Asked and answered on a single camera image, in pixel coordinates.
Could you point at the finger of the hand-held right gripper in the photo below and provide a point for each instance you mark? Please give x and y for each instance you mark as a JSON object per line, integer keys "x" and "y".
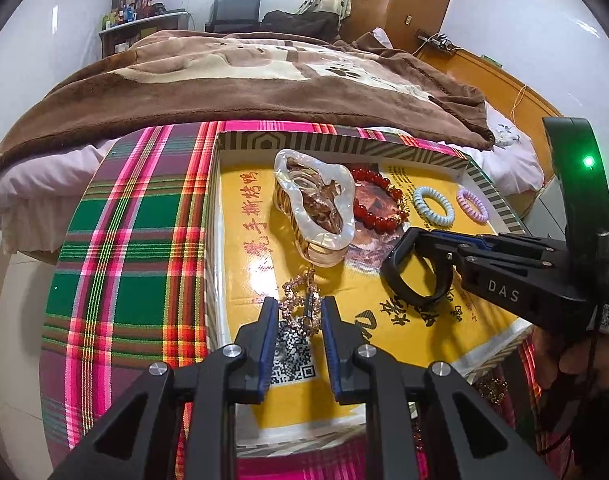
{"x": 509, "y": 260}
{"x": 459, "y": 240}

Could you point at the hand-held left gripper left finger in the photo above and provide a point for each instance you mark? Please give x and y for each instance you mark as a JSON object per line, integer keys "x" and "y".
{"x": 267, "y": 345}

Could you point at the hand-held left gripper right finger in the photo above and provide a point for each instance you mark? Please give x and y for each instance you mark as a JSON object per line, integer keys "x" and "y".
{"x": 334, "y": 345}

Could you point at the yellow shallow box lid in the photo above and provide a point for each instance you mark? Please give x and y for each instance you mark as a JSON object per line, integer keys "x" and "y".
{"x": 384, "y": 330}

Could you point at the black bangle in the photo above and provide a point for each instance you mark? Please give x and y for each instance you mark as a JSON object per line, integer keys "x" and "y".
{"x": 392, "y": 280}

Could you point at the clear glass bowl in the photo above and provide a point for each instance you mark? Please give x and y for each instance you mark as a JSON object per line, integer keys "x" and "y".
{"x": 289, "y": 200}

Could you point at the person's right hand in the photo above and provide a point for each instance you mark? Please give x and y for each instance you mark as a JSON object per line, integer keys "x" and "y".
{"x": 564, "y": 375}

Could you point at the white floral bedding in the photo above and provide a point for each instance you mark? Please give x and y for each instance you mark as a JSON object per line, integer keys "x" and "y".
{"x": 514, "y": 160}

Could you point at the pink green plaid cloth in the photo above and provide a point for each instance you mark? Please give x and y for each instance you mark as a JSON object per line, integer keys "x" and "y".
{"x": 134, "y": 240}

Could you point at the power strip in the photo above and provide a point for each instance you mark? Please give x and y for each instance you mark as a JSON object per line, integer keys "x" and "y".
{"x": 437, "y": 42}

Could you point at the brown paw print blanket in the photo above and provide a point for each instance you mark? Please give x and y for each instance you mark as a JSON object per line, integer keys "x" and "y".
{"x": 184, "y": 95}

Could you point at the white bed sheet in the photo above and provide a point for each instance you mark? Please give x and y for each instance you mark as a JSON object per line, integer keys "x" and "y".
{"x": 44, "y": 185}

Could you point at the black office chair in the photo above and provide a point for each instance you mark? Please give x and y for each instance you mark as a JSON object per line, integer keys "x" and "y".
{"x": 234, "y": 10}

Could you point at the desk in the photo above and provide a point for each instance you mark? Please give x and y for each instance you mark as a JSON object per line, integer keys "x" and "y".
{"x": 139, "y": 32}

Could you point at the group of bottles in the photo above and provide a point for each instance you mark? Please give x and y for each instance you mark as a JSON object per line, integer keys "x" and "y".
{"x": 127, "y": 10}

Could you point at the wooden bed frame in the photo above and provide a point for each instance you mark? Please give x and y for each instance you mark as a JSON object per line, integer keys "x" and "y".
{"x": 494, "y": 75}

